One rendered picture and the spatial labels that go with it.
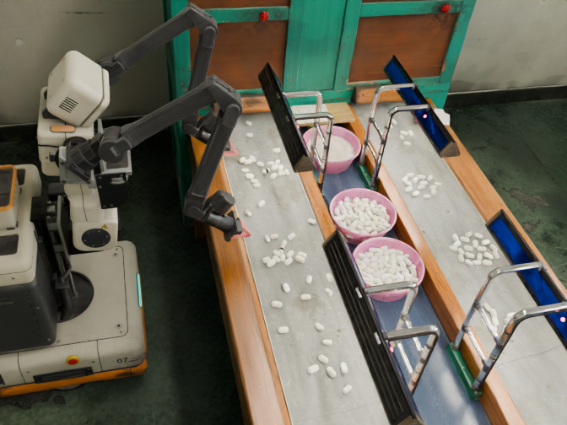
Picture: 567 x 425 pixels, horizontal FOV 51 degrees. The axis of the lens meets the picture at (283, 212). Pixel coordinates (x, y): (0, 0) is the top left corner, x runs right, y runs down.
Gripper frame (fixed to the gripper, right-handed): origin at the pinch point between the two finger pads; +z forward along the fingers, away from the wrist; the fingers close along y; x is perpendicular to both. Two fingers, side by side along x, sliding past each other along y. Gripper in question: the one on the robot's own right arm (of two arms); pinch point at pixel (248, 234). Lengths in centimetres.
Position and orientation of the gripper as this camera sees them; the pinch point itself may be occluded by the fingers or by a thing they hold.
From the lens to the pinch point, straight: 212.2
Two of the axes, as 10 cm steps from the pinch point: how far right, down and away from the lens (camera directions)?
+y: -2.2, -6.9, 6.9
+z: 7.0, 3.8, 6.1
